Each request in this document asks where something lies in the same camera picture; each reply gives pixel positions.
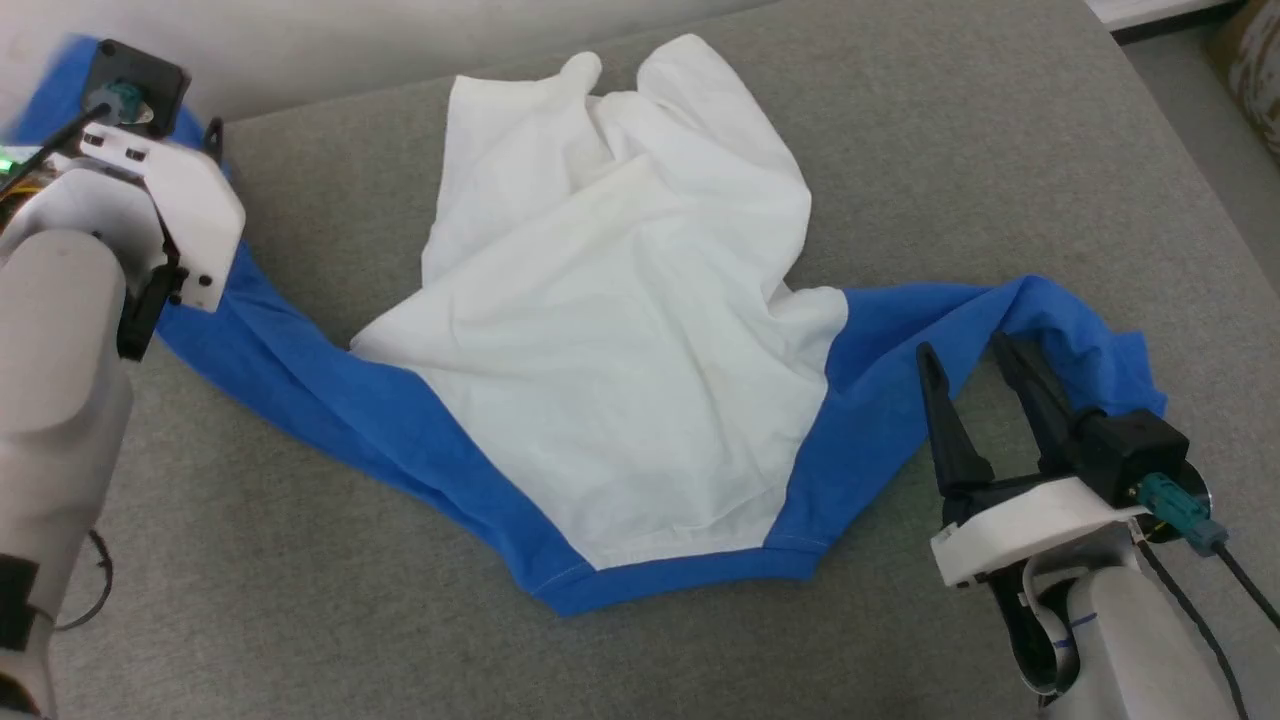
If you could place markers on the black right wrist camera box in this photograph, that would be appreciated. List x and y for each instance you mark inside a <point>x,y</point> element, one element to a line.
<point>1135,450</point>

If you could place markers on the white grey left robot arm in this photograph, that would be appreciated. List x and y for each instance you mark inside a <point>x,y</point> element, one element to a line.
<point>50,350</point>

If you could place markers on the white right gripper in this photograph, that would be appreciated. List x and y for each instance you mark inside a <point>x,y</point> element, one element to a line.
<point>1030,520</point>

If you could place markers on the white baseboard strip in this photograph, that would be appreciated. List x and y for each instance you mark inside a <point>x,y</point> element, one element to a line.
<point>1150,10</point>

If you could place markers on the white and blue shirt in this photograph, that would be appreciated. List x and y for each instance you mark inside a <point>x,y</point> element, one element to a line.
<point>620,350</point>

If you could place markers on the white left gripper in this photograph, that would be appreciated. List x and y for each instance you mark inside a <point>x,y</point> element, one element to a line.
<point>200,220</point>

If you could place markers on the brown patterned fabric object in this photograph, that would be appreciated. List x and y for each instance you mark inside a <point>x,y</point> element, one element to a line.
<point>1255,70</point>

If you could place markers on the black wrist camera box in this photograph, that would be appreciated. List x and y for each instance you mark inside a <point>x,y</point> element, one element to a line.
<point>1135,450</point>
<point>150,75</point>

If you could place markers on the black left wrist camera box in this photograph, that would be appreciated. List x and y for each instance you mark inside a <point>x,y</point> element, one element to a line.
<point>150,75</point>

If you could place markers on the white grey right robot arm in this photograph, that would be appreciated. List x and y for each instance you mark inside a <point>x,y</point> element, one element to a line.
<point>1130,640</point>

